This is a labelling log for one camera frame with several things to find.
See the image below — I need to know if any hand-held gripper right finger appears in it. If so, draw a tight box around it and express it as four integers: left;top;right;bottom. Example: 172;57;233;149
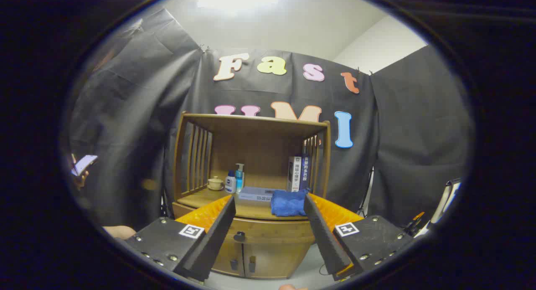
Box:
303;193;415;281

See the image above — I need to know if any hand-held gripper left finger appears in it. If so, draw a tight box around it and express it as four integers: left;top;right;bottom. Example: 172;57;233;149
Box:
125;195;237;282

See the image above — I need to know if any wooden drawer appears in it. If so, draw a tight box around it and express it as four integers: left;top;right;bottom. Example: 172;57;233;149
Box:
173;202;319;245

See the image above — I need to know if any wooden cabinet door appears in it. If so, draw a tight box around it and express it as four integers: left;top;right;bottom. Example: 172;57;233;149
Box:
244;242;312;279
211;240;245;278

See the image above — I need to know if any wooden countertop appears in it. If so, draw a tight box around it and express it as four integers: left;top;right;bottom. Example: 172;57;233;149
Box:
178;185;312;221

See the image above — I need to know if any wooden cabinet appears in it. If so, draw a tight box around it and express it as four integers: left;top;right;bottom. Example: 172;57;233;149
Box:
172;111;331;280

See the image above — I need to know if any blue towel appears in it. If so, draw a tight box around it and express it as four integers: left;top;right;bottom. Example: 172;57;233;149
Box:
270;189;310;217

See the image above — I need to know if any flat lying pale book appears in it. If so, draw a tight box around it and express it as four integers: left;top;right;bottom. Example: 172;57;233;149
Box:
237;186;279;207

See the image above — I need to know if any blue pump bottle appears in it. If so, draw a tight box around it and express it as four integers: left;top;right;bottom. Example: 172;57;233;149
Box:
234;163;245;193

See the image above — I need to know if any dark blue standing book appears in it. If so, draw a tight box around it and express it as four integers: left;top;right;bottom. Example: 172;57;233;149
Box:
300;153;312;192

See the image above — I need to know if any orange black tool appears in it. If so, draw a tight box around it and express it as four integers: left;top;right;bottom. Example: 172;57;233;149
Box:
403;211;426;236

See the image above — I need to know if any white framed panel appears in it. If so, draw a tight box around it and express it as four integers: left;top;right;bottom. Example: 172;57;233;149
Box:
430;178;461;228

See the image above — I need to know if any smartphone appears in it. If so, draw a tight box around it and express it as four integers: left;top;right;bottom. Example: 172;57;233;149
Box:
70;154;99;177

